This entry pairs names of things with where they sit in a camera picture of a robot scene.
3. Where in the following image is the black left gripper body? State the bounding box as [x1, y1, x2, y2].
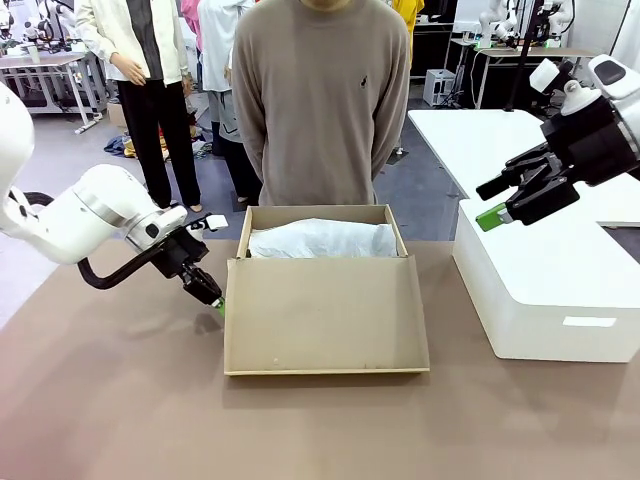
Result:
[180, 263, 224, 305]

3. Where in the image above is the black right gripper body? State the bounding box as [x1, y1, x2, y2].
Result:
[541, 102, 640, 190]

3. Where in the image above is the brown cardboard shoe box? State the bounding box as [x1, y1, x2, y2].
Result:
[222, 203, 431, 377]

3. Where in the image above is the white tissue paper sheet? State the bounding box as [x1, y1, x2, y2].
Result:
[248, 217, 400, 260]

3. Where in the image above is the white box lid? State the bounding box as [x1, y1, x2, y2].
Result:
[452, 197, 640, 364]

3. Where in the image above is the black stand pole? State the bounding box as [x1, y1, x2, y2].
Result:
[503, 0, 544, 112]

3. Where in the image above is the colourful clothes pile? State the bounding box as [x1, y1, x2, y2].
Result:
[187, 109, 221, 161]

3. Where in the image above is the blue yellow clothes pile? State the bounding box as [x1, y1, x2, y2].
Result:
[103, 132, 171, 164]

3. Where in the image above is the yellow hanging garment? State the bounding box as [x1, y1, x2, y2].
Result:
[392, 0, 426, 71]

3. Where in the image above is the person in beige sweater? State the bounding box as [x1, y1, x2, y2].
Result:
[231, 0, 412, 207]

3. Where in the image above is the pink hanging garment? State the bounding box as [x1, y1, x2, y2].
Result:
[179, 0, 204, 51]

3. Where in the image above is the grey background work table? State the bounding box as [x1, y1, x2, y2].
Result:
[0, 52, 109, 135]

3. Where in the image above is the background robot with dark gripper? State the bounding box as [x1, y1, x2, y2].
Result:
[19, 0, 76, 54]

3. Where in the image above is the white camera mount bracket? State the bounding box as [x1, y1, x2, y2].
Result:
[559, 79, 602, 119]

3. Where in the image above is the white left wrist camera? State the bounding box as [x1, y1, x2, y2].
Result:
[187, 213, 229, 234]

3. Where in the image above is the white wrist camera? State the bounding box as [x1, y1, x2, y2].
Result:
[187, 213, 229, 234]
[528, 57, 576, 96]

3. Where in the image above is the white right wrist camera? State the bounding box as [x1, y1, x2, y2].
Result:
[528, 57, 576, 96]

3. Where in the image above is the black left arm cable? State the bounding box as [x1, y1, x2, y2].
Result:
[22, 191, 174, 291]

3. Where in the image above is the white open frame box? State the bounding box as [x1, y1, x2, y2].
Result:
[424, 68, 459, 107]

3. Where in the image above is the background metal frame table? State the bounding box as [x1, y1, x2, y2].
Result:
[472, 44, 599, 110]

